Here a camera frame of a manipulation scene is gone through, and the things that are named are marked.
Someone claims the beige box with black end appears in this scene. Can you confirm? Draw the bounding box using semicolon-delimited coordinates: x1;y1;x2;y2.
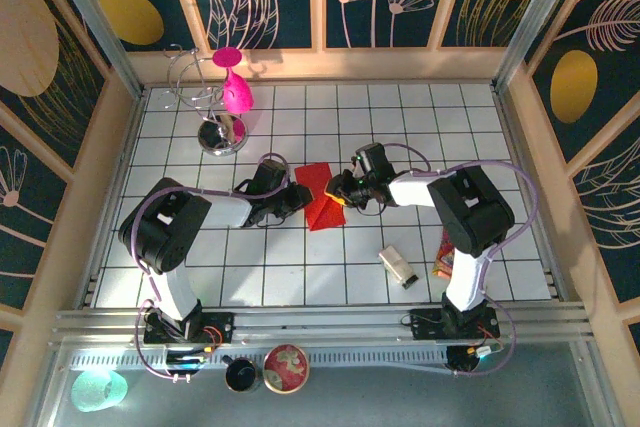
377;244;420;291

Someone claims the pink wine glass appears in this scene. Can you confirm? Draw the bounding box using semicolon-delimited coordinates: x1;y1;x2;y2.
210;45;256;116

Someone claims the colourful snack packet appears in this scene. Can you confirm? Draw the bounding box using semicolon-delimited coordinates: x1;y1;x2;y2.
430;226;459;281

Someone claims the black mug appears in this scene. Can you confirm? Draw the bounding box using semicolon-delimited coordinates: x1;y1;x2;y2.
222;354;264;394

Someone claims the small lit circuit board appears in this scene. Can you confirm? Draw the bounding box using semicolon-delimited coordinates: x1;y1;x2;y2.
467;344;505;361
166;352;209;372

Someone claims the translucent teal cup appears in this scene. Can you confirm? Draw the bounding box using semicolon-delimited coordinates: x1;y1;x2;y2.
69;369;129;413

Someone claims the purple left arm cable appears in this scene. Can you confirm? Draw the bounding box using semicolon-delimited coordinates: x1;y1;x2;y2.
129;151;301;382

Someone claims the chrome wire glass rack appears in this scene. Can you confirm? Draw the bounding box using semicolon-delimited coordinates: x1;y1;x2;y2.
162;44;249;157

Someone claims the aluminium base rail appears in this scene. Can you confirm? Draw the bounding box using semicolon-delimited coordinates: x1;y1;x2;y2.
49;299;599;348

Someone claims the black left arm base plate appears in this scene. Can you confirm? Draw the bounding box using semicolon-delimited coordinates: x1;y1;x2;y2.
143;310;236;347

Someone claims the aluminium table side rail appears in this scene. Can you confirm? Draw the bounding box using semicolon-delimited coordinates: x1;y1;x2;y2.
79;89;147;309
492;89;569;301

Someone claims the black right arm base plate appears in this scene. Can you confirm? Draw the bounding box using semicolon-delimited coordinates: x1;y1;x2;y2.
401;306;501;342

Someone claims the grey slotted cable duct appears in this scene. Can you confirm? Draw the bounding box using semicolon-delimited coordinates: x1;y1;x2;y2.
67;349;451;373

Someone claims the black round cable port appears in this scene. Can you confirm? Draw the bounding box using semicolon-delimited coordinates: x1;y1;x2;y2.
446;346;481;377

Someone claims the aluminium corner post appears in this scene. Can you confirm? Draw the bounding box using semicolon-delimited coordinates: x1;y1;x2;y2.
39;0;146;98
491;0;587;93

